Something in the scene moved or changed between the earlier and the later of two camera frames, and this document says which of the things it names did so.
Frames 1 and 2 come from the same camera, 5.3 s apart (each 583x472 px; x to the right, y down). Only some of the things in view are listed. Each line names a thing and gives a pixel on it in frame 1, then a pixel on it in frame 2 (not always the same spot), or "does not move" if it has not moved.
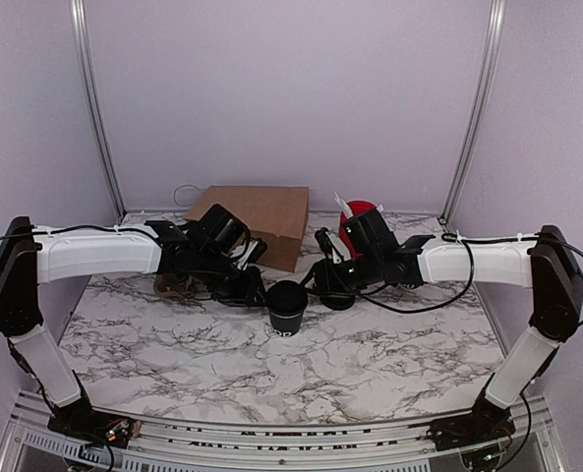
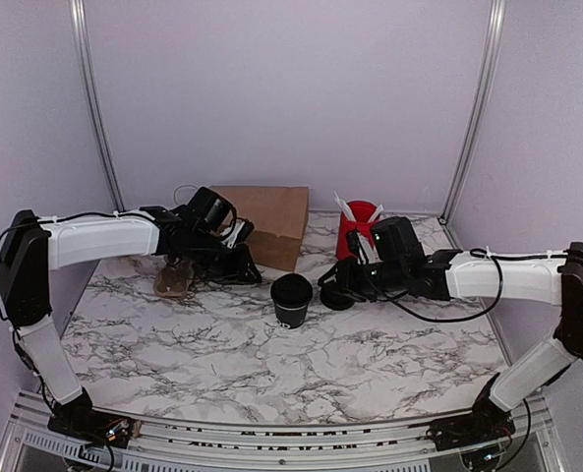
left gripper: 246,294 → 236,273
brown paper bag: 272,214 does not move
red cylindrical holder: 356,207 does not move
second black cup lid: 338,300 does not move
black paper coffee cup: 286,326 → 290,318
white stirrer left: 344,206 does not move
